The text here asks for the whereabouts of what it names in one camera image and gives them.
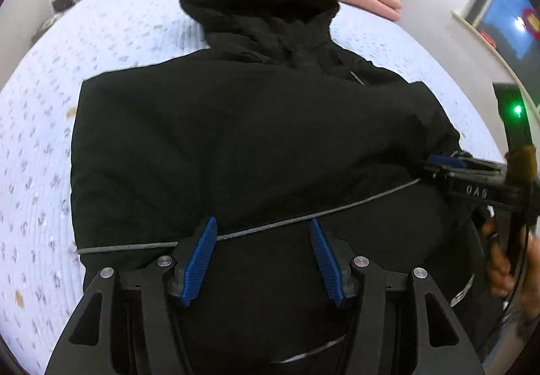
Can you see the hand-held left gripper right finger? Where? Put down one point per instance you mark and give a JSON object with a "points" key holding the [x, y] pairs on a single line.
{"points": [[327, 265]]}

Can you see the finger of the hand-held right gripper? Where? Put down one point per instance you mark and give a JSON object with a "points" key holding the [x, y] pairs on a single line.
{"points": [[443, 160], [436, 173]]}

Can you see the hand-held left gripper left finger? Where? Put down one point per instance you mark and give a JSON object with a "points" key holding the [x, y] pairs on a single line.
{"points": [[198, 261]]}

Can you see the black hooded jacket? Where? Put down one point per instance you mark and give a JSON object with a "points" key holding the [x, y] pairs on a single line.
{"points": [[236, 134]]}

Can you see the person's right forearm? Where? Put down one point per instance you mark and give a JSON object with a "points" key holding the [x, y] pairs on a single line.
{"points": [[530, 273]]}

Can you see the person's right hand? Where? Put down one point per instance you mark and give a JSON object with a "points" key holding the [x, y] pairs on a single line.
{"points": [[498, 269]]}

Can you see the white window sill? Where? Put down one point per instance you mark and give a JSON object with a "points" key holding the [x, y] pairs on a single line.
{"points": [[485, 37]]}

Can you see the red round window decoration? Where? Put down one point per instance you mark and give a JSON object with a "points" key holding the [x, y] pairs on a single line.
{"points": [[532, 22]]}

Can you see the window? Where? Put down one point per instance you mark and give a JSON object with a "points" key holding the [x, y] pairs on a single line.
{"points": [[510, 8]]}

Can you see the bed with floral quilted bedspread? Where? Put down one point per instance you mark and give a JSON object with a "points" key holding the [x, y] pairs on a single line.
{"points": [[42, 147]]}

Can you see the dark small bag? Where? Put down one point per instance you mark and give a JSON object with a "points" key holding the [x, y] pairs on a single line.
{"points": [[63, 1]]}

